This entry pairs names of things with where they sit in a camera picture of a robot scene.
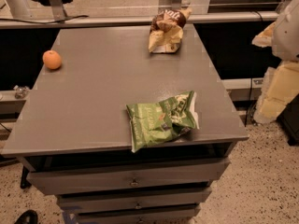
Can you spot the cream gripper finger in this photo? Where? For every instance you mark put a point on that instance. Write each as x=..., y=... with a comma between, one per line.
x=264, y=38
x=280, y=87

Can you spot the brown chip bag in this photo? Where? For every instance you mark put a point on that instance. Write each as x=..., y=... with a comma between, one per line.
x=166, y=30

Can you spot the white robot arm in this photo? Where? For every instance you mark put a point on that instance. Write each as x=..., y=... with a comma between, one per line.
x=285, y=39

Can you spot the green chip bag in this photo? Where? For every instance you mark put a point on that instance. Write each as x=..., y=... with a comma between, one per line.
x=157, y=123

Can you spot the orange fruit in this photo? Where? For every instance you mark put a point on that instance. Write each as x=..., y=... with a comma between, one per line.
x=52, y=59

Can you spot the small shiny metal object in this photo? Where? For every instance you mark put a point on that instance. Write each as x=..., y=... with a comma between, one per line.
x=21, y=92

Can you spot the black shoe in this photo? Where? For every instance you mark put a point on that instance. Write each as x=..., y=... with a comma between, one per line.
x=28, y=217

